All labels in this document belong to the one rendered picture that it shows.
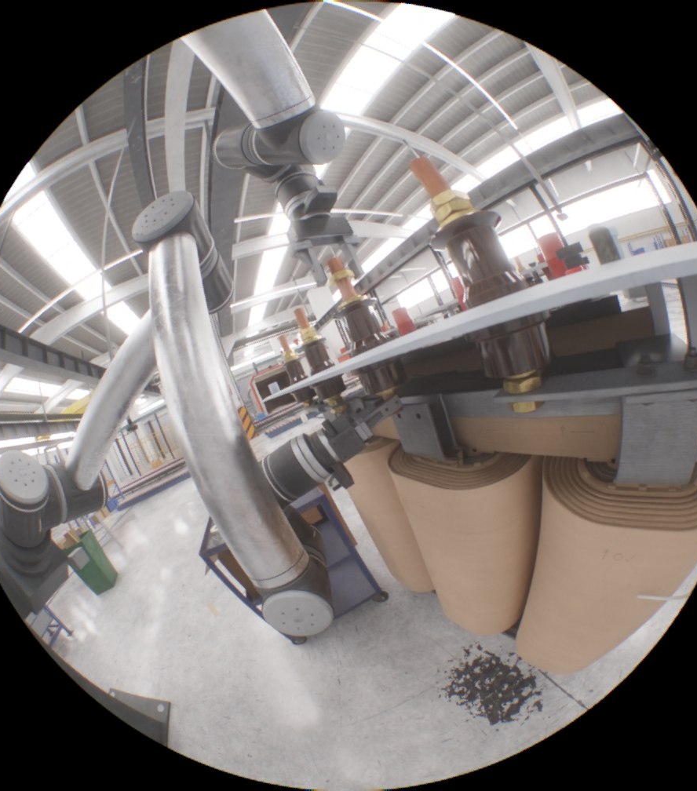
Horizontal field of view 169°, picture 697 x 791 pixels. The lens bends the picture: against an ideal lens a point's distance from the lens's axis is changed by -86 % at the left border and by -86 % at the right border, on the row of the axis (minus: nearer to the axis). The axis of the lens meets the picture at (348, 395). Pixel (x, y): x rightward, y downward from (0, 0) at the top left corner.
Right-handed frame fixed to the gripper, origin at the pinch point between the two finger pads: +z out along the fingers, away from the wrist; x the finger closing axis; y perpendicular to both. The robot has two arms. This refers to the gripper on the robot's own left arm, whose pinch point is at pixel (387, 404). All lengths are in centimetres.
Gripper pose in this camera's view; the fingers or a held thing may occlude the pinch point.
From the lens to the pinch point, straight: 47.0
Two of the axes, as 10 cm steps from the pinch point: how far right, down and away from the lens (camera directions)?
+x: -1.4, -0.8, 9.9
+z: 8.2, -5.7, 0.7
